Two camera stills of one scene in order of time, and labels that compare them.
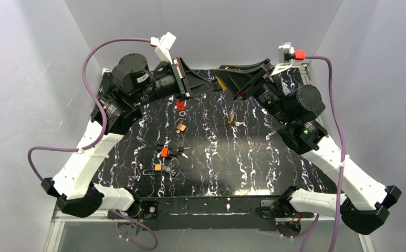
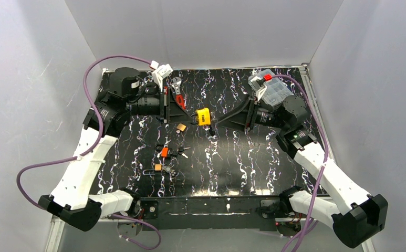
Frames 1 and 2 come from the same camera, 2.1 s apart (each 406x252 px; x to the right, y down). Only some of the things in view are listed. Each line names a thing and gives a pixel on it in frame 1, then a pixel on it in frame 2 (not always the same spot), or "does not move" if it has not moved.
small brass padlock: x=180 y=126 does not move
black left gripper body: x=183 y=79 to x=166 y=105
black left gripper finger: x=202 y=93 to x=175 y=117
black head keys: x=180 y=151 does not move
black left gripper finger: x=193 y=82 to x=177 y=113
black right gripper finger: x=241 y=85 to x=237 y=122
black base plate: x=207 y=213 does not move
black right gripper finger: x=230 y=71 to x=242 y=108
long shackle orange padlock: x=157 y=167 does not move
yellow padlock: x=222 y=85 to x=203 y=117
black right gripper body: x=257 y=80 to x=250 y=115
